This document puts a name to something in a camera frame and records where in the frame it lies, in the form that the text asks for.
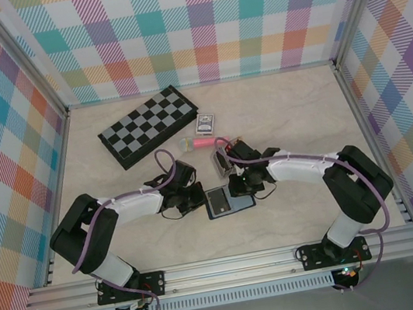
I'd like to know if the blue leather card holder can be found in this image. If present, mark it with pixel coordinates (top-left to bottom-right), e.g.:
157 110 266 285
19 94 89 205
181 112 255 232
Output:
203 180 259 222

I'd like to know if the silver grey credit card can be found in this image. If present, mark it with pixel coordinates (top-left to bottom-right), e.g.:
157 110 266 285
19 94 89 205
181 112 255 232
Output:
205 186 232 218

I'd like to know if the clear acrylic card organizer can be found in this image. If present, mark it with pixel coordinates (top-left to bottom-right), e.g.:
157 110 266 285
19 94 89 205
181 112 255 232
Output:
208 138 243 181

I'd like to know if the blue playing card box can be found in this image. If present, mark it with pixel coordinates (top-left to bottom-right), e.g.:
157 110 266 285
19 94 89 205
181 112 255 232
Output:
193 111 217 138

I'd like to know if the pink toy microphone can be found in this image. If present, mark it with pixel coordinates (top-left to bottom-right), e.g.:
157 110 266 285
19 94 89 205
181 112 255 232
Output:
177 131 232 155

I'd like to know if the black grey chessboard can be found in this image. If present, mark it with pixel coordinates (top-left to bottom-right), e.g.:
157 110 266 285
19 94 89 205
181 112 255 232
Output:
91 81 207 175

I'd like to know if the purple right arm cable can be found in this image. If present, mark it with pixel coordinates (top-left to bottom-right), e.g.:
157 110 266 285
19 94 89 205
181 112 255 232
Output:
213 111 403 310

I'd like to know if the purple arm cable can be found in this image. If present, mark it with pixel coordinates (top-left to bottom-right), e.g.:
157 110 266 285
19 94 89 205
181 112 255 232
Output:
213 111 403 310
54 147 200 310

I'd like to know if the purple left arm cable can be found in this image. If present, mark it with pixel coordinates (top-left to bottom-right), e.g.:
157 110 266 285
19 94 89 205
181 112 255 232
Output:
54 147 200 310

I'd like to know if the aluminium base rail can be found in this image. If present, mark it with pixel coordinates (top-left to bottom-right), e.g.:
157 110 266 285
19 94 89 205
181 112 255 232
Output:
18 225 413 310

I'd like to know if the perforated metal cable tray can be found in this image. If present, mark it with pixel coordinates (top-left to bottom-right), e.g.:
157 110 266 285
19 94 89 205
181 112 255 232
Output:
110 274 338 310

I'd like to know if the thin aluminium frame rail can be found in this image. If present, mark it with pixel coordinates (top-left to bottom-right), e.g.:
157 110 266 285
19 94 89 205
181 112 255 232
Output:
64 58 338 109

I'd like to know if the aluminium side frame rail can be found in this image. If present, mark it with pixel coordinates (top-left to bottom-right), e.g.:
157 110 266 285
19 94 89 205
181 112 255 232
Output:
332 54 413 235
17 110 96 287

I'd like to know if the aluminium frame post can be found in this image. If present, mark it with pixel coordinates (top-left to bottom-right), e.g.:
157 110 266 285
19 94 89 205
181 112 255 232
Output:
0 0 71 128
322 0 409 71

